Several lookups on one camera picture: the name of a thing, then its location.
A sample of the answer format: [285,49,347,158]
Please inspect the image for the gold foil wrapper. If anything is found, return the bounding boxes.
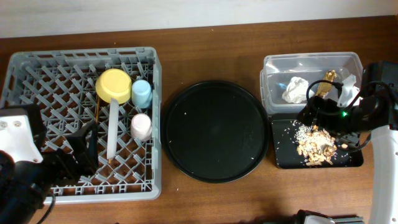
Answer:
[315,70,337,98]

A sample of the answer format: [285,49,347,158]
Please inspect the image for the white tissue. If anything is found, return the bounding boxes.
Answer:
[282,77,309,104]

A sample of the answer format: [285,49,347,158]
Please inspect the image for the grey round plate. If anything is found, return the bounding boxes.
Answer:
[107,98,119,160]

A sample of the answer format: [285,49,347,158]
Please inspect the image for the pink cup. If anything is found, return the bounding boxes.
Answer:
[131,113,152,142]

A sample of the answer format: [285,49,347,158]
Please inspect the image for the yellow bowl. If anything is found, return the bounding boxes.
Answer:
[95,68,132,104]

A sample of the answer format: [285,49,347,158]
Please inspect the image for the light blue cup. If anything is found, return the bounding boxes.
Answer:
[131,80,152,109]

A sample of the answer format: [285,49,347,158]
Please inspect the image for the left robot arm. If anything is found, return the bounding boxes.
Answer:
[1,121,99,223]

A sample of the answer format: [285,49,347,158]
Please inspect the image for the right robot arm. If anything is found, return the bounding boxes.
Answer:
[297,61,397,223]

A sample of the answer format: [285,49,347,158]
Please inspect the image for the grey dishwasher rack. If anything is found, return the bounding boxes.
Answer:
[1,47,162,204]

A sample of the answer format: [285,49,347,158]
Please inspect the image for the food scraps pile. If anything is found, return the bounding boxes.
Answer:
[294,125,338,167]

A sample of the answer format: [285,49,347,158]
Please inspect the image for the clear plastic bin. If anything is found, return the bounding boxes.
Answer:
[260,52,363,116]

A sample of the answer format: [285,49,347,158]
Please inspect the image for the black rectangular tray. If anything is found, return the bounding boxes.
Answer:
[271,113,364,169]

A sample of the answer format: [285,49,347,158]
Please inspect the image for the round black tray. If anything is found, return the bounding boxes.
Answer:
[161,80,271,184]

